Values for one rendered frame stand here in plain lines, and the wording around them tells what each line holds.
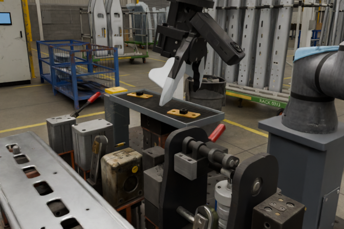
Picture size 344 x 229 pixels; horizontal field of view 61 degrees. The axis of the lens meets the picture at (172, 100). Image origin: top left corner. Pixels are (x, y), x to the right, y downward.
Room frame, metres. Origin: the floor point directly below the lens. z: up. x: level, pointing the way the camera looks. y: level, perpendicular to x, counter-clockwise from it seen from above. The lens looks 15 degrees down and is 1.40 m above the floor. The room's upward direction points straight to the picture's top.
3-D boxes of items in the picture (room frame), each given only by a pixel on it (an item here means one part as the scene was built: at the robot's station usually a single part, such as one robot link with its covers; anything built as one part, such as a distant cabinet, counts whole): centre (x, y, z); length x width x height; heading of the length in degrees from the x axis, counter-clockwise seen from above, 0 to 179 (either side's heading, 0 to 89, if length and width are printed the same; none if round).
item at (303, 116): (0.82, -0.40, 1.15); 0.15 x 0.15 x 0.10
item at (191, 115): (0.73, -0.03, 1.17); 0.08 x 0.04 x 0.01; 58
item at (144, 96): (0.93, 0.10, 1.17); 0.08 x 0.04 x 0.01; 56
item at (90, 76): (5.24, 1.59, 0.47); 1.20 x 0.80 x 0.95; 37
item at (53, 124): (0.99, 0.39, 0.88); 0.11 x 0.10 x 0.36; 130
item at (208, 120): (0.82, 0.03, 1.16); 0.37 x 0.14 x 0.02; 40
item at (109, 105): (1.02, 0.20, 0.92); 0.08 x 0.08 x 0.44; 40
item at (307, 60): (0.81, -0.40, 1.27); 0.13 x 0.12 x 0.14; 18
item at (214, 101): (3.47, -0.40, 0.36); 0.54 x 0.50 x 0.73; 126
